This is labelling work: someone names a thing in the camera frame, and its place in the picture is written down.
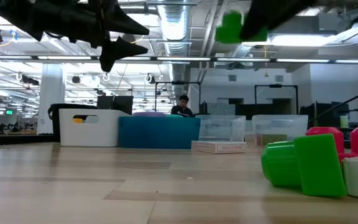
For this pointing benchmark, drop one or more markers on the black monitor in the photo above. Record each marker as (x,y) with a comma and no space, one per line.
(115,102)

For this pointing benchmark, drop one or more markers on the black metal rig frame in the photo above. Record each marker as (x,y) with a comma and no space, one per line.
(177,83)
(275,85)

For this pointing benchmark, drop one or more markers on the blue plastic tray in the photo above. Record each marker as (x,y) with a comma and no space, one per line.
(158,132)

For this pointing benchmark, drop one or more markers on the purple foam die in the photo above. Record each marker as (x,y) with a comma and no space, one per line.
(149,114)

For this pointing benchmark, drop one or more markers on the clear plastic container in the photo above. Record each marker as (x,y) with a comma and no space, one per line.
(221,127)
(280,126)

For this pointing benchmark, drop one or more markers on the white column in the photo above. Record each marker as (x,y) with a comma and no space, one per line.
(51,96)

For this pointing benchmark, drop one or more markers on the white plastic bin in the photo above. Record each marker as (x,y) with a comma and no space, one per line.
(89,132)

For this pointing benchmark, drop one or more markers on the person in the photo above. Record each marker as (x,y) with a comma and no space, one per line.
(182,107)

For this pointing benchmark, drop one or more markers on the pale green cup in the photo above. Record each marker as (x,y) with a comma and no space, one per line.
(344,121)

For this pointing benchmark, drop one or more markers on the lime green lego brick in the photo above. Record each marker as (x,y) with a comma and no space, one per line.
(230,28)

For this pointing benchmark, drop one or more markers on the small green toy block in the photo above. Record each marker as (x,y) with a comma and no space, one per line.
(309,168)

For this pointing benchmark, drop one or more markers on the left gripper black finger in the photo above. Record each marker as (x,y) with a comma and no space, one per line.
(124,23)
(117,51)

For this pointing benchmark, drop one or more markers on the red two-stud toy block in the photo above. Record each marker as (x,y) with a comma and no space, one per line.
(325,138)

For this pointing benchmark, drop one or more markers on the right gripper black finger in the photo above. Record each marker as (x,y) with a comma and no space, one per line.
(272,15)

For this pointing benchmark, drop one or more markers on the black slanted pole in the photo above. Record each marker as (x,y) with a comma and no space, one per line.
(350,101)

